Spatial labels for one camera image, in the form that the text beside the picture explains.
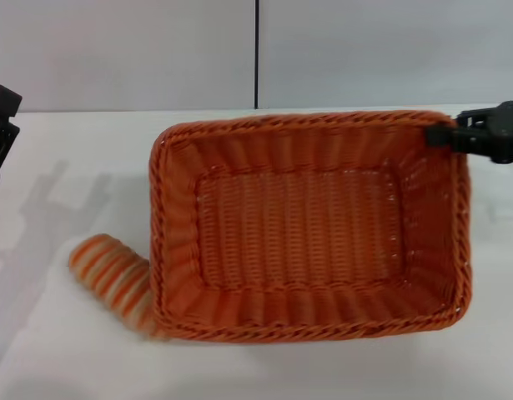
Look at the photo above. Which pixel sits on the orange cream striped bread roll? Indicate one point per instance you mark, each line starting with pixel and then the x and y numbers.
pixel 106 266

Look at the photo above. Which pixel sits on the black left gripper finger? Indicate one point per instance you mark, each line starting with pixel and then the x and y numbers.
pixel 1 125

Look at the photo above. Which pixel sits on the orange woven plastic basket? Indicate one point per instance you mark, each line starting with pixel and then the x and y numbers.
pixel 298 233

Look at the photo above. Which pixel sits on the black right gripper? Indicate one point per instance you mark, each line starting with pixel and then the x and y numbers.
pixel 508 133

